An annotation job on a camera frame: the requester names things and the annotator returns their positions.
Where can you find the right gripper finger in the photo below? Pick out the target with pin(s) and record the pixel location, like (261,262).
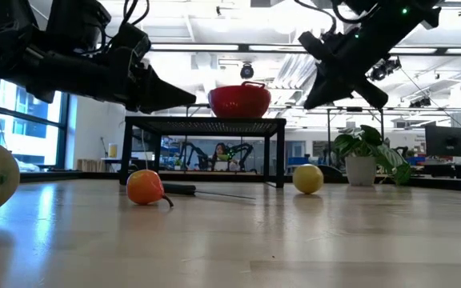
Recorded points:
(319,86)
(334,91)

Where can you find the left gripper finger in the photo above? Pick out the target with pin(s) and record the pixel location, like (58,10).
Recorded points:
(154,107)
(162,92)

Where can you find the red plastic colander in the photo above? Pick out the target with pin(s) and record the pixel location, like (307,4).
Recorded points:
(238,104)

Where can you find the yellow lemon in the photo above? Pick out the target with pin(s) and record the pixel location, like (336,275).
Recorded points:
(307,179)

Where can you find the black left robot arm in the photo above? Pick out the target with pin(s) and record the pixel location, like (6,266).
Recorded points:
(2,40)

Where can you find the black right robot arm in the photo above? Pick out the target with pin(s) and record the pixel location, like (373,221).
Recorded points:
(386,28)

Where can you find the black teleoperation robot arm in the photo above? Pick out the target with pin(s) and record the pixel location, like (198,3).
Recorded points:
(244,152)
(192,154)

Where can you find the black perforated metal shelf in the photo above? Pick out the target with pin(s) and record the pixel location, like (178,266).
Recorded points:
(202,121)

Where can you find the yellow container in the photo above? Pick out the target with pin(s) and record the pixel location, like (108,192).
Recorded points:
(113,150)

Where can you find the person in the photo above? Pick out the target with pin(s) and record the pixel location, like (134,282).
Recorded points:
(219,154)

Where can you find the variegated green potted plant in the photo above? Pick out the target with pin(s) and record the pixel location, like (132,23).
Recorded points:
(360,168)

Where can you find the orange-yellow pear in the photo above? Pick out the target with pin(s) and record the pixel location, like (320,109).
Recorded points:
(144,188)

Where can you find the black beam with light strips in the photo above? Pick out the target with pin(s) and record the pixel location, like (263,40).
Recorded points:
(244,47)

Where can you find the black computer monitor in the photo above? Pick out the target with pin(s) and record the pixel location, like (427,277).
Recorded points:
(446,141)

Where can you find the black office desk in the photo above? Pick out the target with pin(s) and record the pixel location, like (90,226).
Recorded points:
(454,166)

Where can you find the blue window frame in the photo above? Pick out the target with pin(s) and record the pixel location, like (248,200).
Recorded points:
(65,132)

